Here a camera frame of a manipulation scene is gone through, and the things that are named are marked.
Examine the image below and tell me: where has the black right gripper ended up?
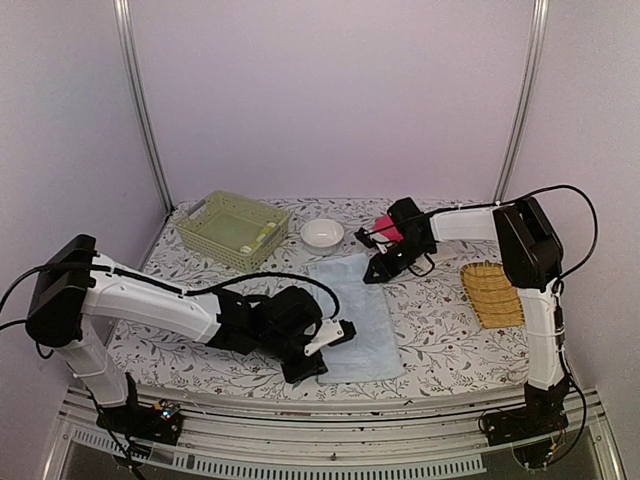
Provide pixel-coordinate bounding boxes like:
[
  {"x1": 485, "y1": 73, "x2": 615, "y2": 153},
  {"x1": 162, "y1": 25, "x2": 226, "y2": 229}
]
[{"x1": 366, "y1": 236, "x2": 433, "y2": 284}]

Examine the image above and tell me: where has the light blue towel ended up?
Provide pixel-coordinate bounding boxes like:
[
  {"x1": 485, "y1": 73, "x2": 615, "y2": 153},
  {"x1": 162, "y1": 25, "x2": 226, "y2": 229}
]
[{"x1": 306, "y1": 253, "x2": 404, "y2": 385}]

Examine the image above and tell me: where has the green crocodile pattern towel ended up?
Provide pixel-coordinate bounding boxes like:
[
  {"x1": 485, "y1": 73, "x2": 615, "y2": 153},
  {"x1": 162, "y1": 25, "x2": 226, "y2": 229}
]
[{"x1": 239, "y1": 222, "x2": 277, "y2": 254}]

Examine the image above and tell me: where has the green plastic basket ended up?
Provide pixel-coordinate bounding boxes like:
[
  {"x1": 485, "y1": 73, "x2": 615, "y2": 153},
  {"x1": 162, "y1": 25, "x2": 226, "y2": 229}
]
[{"x1": 175, "y1": 190, "x2": 290, "y2": 273}]

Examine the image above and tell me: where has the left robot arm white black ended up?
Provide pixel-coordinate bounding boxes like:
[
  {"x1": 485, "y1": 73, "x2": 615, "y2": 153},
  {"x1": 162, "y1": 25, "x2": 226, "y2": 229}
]
[{"x1": 26, "y1": 234, "x2": 356, "y2": 434}]

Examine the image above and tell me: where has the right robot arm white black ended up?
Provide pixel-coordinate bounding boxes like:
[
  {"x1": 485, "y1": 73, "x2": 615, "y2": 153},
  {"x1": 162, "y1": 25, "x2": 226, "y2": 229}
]
[{"x1": 355, "y1": 197, "x2": 565, "y2": 391}]

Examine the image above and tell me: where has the pink towel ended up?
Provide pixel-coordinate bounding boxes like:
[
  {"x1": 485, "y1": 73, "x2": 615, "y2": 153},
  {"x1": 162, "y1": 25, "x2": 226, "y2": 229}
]
[{"x1": 371, "y1": 215, "x2": 403, "y2": 242}]

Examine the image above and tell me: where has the white ceramic bowl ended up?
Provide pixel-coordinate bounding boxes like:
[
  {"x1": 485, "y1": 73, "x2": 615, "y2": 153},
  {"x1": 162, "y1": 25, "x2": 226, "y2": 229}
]
[{"x1": 300, "y1": 218, "x2": 345, "y2": 256}]

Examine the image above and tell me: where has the yellow woven bamboo tray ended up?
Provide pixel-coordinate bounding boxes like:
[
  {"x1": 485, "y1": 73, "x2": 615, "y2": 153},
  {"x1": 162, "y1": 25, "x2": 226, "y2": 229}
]
[{"x1": 460, "y1": 261, "x2": 525, "y2": 329}]

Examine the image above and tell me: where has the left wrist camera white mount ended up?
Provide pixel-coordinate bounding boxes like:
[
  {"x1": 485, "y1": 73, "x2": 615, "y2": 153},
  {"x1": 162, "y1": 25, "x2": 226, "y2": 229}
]
[{"x1": 303, "y1": 319, "x2": 345, "y2": 357}]

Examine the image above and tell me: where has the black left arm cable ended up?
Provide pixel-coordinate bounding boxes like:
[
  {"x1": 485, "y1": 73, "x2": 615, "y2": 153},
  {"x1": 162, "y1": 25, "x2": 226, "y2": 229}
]
[{"x1": 0, "y1": 264, "x2": 341, "y2": 331}]

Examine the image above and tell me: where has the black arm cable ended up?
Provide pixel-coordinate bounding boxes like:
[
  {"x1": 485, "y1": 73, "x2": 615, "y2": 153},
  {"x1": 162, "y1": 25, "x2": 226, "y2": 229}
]
[
  {"x1": 509, "y1": 184, "x2": 600, "y2": 291},
  {"x1": 0, "y1": 264, "x2": 341, "y2": 331}
]

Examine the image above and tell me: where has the aluminium front rail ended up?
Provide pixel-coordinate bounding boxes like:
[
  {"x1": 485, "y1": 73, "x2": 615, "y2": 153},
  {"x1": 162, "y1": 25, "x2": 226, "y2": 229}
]
[{"x1": 40, "y1": 386, "x2": 633, "y2": 479}]

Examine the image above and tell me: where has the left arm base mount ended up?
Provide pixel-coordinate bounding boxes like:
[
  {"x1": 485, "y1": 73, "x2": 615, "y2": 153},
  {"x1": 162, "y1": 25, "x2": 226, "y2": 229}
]
[{"x1": 97, "y1": 398, "x2": 184, "y2": 446}]

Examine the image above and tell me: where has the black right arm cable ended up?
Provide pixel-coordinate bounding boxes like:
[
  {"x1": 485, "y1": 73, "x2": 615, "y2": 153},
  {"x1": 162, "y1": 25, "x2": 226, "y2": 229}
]
[{"x1": 509, "y1": 184, "x2": 600, "y2": 291}]

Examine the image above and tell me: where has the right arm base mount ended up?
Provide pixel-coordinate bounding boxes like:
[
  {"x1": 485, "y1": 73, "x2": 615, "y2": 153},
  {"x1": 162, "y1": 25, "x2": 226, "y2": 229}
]
[{"x1": 478, "y1": 406, "x2": 569, "y2": 471}]

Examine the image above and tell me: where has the right aluminium frame post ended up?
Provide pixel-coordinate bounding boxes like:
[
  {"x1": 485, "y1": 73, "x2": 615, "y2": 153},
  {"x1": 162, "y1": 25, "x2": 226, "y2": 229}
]
[{"x1": 493, "y1": 0, "x2": 549, "y2": 202}]

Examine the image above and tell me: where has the aluminium frame post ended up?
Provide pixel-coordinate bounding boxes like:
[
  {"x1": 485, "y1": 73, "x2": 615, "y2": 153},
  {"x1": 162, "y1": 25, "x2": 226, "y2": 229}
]
[
  {"x1": 113, "y1": 0, "x2": 175, "y2": 215},
  {"x1": 493, "y1": 0, "x2": 549, "y2": 202}
]

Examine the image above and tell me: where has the left aluminium frame post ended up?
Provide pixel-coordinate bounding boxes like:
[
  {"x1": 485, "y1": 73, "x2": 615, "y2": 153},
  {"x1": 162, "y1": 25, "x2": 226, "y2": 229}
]
[{"x1": 113, "y1": 0, "x2": 175, "y2": 215}]

